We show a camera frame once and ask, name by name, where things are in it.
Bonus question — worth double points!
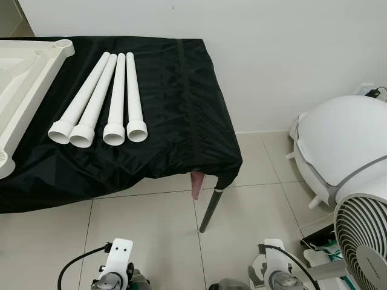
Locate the white plastic children table top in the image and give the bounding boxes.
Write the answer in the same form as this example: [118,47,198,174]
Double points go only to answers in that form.
[0,39,75,179]

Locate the white green plastic package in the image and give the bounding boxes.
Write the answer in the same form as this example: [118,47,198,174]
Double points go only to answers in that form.
[302,239,351,290]

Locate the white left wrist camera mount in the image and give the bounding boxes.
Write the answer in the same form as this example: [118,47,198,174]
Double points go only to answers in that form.
[97,239,134,285]

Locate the grey green robot leg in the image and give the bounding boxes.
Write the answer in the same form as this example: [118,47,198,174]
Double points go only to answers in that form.
[209,278,252,290]
[126,269,151,290]

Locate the white domed appliance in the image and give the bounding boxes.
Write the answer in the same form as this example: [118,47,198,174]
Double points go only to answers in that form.
[288,95,387,210]

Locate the white floor fan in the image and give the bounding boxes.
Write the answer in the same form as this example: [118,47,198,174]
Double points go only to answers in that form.
[302,193,387,290]

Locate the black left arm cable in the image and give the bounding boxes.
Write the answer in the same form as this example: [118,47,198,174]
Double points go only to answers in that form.
[57,243,112,290]

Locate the grey green left robot leg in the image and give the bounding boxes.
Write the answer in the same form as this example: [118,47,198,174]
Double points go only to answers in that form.
[126,269,151,290]

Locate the dark metal table leg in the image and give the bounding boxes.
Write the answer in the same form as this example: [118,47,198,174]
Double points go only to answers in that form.
[200,187,224,234]

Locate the grey green right robot leg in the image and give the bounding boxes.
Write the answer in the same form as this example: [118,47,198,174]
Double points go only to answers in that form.
[209,278,252,290]

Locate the white wall socket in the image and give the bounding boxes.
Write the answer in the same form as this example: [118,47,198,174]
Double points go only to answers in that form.
[357,84,377,97]

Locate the pink table frame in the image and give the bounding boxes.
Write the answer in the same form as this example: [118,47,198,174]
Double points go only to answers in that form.
[191,172,204,201]

